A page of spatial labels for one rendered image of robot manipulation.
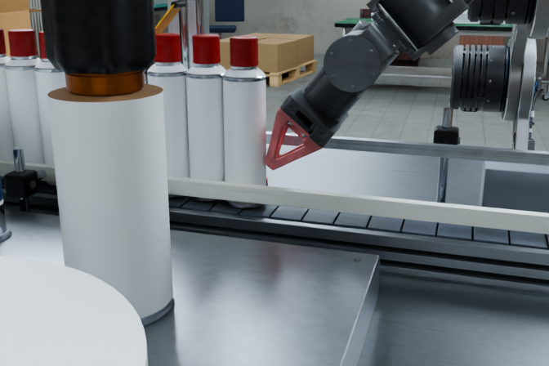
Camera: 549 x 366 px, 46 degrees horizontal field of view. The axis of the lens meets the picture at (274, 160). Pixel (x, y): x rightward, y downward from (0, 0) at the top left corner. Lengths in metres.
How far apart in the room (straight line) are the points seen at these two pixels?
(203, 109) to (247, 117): 0.06
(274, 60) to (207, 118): 6.08
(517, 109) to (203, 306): 1.32
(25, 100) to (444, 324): 0.59
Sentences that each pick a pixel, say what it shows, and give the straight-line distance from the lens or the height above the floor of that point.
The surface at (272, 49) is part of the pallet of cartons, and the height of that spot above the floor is 0.39.
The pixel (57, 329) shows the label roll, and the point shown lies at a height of 1.02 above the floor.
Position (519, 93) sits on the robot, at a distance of 1.75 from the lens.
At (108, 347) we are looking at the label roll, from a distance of 0.25.
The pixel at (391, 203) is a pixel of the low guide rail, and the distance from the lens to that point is 0.72.
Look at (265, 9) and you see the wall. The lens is 9.80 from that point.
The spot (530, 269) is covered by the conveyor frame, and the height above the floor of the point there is 0.86.
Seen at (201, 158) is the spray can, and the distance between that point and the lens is 0.80.
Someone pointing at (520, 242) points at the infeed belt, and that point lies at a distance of 0.74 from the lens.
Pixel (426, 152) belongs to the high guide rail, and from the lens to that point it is 0.78.
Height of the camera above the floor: 1.16
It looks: 16 degrees down
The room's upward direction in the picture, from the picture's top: straight up
